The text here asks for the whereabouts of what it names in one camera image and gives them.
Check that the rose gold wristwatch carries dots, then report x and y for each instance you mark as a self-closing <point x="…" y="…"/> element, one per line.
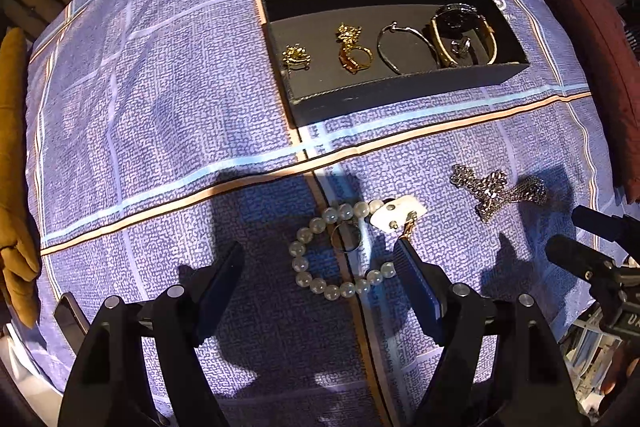
<point x="451" y="27"/>

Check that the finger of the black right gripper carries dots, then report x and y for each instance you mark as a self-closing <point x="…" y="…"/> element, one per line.
<point x="621" y="230"/>
<point x="580" y="260"/>

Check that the gold flower brooch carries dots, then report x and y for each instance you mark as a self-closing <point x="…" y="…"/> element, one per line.
<point x="348" y="34"/>

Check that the right hand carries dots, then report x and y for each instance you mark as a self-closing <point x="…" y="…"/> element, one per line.
<point x="624" y="361"/>

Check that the thin silver bangle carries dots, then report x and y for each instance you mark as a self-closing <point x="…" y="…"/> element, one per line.
<point x="405" y="50"/>

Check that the black rectangular jewelry tray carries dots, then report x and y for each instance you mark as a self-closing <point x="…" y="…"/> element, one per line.
<point x="337" y="57"/>

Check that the purple patterned bedspread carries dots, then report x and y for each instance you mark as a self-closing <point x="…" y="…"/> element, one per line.
<point x="157" y="136"/>

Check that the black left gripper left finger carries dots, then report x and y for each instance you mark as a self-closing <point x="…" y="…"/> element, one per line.
<point x="108" y="383"/>

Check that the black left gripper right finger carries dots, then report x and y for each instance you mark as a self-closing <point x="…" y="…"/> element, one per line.
<point x="500" y="365"/>

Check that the dark red pillow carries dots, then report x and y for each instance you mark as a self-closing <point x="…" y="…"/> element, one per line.
<point x="597" y="34"/>

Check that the white earring card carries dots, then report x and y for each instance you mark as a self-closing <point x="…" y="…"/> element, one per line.
<point x="392" y="216"/>

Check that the gold filigree pendant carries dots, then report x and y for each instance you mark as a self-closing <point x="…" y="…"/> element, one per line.
<point x="296" y="57"/>

